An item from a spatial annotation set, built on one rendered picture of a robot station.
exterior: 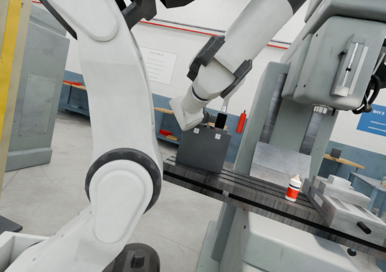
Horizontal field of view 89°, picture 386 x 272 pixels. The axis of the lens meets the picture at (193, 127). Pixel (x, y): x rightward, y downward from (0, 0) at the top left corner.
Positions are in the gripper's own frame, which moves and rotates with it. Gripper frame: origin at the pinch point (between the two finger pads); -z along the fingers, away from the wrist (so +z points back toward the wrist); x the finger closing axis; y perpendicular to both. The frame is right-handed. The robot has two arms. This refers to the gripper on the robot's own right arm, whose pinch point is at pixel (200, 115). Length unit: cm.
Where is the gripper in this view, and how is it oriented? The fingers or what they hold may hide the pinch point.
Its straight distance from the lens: 93.9
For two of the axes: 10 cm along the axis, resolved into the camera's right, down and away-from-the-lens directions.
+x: -9.2, -2.8, 2.8
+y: -2.6, 9.6, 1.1
